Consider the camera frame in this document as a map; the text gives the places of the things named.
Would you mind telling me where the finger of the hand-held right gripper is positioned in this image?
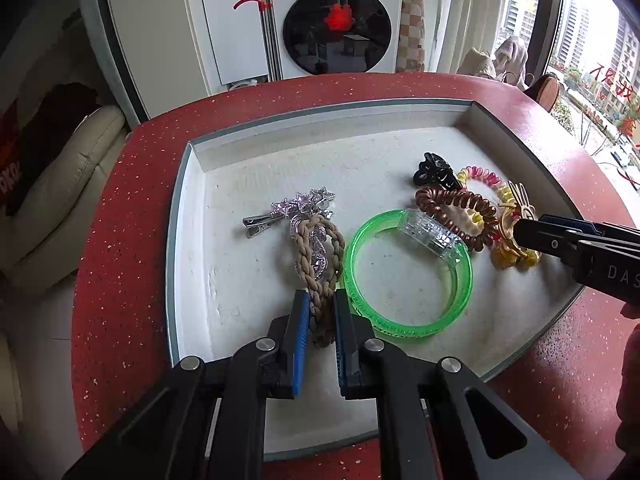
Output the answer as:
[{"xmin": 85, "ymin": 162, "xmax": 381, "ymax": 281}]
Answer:
[
  {"xmin": 540, "ymin": 214, "xmax": 599, "ymax": 235},
  {"xmin": 513, "ymin": 217, "xmax": 589, "ymax": 272}
]

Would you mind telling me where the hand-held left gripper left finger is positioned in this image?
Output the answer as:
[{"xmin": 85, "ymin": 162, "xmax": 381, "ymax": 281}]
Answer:
[{"xmin": 62, "ymin": 289, "xmax": 312, "ymax": 480}]

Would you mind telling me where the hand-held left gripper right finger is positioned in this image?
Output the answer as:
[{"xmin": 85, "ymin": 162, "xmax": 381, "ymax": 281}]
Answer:
[{"xmin": 332, "ymin": 289, "xmax": 583, "ymax": 480}]

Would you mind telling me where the yellow hair claw clip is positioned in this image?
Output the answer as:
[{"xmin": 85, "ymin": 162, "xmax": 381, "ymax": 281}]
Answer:
[{"xmin": 492, "ymin": 180, "xmax": 538, "ymax": 221}]

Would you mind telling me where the beige braided rope hair tie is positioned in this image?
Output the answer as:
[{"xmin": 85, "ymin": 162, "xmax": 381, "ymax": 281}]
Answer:
[{"xmin": 290, "ymin": 212, "xmax": 347, "ymax": 348}]

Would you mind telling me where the brown spiral hair tie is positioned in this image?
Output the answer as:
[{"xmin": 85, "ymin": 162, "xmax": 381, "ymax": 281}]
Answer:
[{"xmin": 415, "ymin": 186, "xmax": 500, "ymax": 253}]

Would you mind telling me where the silver star hair clip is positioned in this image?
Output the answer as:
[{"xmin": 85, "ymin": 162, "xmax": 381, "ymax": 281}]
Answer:
[{"xmin": 242, "ymin": 186, "xmax": 337, "ymax": 239}]

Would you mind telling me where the white shallow tray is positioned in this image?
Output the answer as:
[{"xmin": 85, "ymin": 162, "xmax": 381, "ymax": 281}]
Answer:
[{"xmin": 165, "ymin": 100, "xmax": 601, "ymax": 463}]

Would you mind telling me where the person's right hand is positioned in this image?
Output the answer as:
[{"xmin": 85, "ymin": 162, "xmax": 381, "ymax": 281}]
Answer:
[{"xmin": 620, "ymin": 304, "xmax": 640, "ymax": 417}]

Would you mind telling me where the silver rhinestone hair clip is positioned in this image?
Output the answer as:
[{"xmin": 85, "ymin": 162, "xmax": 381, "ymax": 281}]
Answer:
[{"xmin": 295, "ymin": 215, "xmax": 333, "ymax": 281}]

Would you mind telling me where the black hair claw clip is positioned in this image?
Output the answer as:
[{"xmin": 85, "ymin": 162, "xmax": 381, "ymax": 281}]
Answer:
[{"xmin": 412, "ymin": 151, "xmax": 463, "ymax": 191}]

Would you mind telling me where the orange brown chair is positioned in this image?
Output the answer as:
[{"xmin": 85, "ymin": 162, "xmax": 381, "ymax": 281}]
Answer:
[{"xmin": 525, "ymin": 72, "xmax": 566, "ymax": 113}]

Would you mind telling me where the red window sticker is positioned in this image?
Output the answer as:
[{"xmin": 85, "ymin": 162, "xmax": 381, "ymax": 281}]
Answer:
[{"xmin": 589, "ymin": 62, "xmax": 640, "ymax": 136}]

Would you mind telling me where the pale pink blanket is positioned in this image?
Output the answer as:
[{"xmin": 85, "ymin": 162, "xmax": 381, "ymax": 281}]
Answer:
[{"xmin": 492, "ymin": 35, "xmax": 528, "ymax": 91}]

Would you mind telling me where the cream cushion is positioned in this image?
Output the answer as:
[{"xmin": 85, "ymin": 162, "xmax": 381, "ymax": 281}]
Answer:
[{"xmin": 457, "ymin": 47, "xmax": 496, "ymax": 78}]

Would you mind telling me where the white curtain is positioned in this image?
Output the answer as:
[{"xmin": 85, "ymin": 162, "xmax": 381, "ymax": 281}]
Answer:
[{"xmin": 425, "ymin": 0, "xmax": 511, "ymax": 73}]

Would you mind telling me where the cream armchair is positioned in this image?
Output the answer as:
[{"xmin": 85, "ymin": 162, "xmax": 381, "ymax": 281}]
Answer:
[{"xmin": 0, "ymin": 105, "xmax": 132, "ymax": 286}]

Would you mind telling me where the white washing machine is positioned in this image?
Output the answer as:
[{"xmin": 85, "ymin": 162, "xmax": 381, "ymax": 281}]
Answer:
[{"xmin": 262, "ymin": 0, "xmax": 405, "ymax": 81}]

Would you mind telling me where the dark cloth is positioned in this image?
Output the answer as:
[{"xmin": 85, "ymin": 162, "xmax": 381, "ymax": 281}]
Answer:
[{"xmin": 5, "ymin": 82, "xmax": 101, "ymax": 211}]

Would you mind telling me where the red printed cloth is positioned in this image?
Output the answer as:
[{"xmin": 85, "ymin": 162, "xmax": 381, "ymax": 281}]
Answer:
[{"xmin": 0, "ymin": 100, "xmax": 23, "ymax": 211}]

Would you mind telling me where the white cabinet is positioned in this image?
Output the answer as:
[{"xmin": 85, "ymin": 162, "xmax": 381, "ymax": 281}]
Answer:
[{"xmin": 102, "ymin": 0, "xmax": 273, "ymax": 121}]

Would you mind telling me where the green translucent bracelet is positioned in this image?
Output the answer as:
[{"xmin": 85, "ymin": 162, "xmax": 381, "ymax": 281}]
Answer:
[{"xmin": 345, "ymin": 208, "xmax": 473, "ymax": 343}]

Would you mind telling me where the pink yellow spiral hair tie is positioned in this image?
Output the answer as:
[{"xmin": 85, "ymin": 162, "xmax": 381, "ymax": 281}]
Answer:
[{"xmin": 456, "ymin": 164, "xmax": 507, "ymax": 243}]

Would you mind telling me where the dark window frame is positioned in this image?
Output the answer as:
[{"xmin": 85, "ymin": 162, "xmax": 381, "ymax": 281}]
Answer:
[{"xmin": 530, "ymin": 0, "xmax": 566, "ymax": 81}]

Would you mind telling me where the mop handle with red hook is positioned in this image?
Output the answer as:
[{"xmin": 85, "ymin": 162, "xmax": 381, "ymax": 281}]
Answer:
[{"xmin": 234, "ymin": 0, "xmax": 281, "ymax": 81}]

